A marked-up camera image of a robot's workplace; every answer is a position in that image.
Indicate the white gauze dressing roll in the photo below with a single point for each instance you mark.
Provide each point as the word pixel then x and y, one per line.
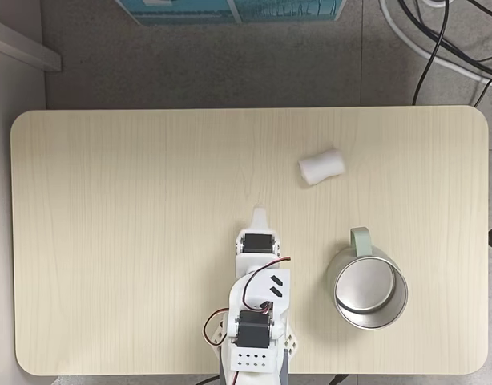
pixel 321 167

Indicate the white shelf ledge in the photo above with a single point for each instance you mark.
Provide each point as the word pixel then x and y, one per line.
pixel 25 46

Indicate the blue printed box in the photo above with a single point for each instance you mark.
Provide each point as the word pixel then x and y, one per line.
pixel 230 10

